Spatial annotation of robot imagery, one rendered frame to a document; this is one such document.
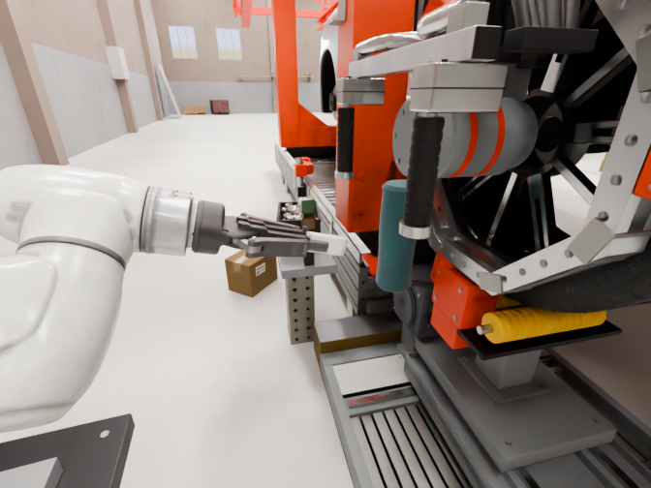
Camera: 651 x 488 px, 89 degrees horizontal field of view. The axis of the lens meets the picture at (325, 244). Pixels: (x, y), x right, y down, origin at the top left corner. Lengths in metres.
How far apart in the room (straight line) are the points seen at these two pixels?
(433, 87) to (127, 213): 0.37
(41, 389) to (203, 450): 0.81
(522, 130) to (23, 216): 0.69
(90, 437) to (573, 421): 1.05
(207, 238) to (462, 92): 0.35
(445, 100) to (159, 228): 0.36
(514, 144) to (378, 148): 0.45
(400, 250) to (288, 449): 0.66
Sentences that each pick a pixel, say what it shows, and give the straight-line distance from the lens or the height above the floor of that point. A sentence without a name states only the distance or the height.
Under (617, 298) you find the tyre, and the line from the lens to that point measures 0.64.
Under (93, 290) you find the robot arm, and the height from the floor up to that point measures 0.74.
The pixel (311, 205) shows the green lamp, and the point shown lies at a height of 0.64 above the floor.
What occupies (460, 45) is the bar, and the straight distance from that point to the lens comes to 0.42.
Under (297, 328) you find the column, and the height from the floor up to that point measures 0.08.
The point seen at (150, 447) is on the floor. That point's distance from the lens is 1.21.
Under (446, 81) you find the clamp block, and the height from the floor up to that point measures 0.93.
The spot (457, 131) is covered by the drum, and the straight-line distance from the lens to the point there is 0.58.
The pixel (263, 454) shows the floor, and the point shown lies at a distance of 1.11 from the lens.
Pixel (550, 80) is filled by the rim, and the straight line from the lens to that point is 0.74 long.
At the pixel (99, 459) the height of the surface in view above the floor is 0.30.
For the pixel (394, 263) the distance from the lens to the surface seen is 0.78.
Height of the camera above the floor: 0.92
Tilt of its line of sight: 24 degrees down
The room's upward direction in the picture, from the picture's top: straight up
